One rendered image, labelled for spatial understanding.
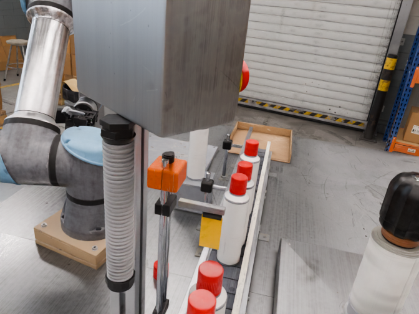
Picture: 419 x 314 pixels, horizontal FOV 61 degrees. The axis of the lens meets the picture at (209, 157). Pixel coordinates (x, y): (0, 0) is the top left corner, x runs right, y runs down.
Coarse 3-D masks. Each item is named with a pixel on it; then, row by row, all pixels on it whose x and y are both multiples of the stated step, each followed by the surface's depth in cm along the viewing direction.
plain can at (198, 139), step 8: (208, 128) 96; (192, 136) 96; (200, 136) 95; (192, 144) 97; (200, 144) 96; (192, 152) 98; (200, 152) 97; (192, 160) 98; (200, 160) 98; (192, 168) 99; (200, 168) 99; (192, 176) 100; (200, 176) 101
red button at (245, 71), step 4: (244, 64) 37; (244, 68) 37; (244, 72) 37; (248, 72) 37; (244, 76) 37; (248, 76) 37; (244, 80) 37; (248, 80) 38; (244, 84) 38; (244, 88) 38
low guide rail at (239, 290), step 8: (264, 160) 119; (264, 168) 114; (256, 200) 95; (256, 208) 91; (256, 216) 88; (248, 240) 79; (248, 248) 76; (248, 256) 74; (240, 272) 70; (240, 280) 67; (240, 288) 66; (240, 296) 64; (240, 304) 62; (232, 312) 60
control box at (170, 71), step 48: (96, 0) 33; (144, 0) 28; (192, 0) 27; (240, 0) 31; (96, 48) 35; (144, 48) 29; (192, 48) 29; (240, 48) 33; (96, 96) 38; (144, 96) 31; (192, 96) 31
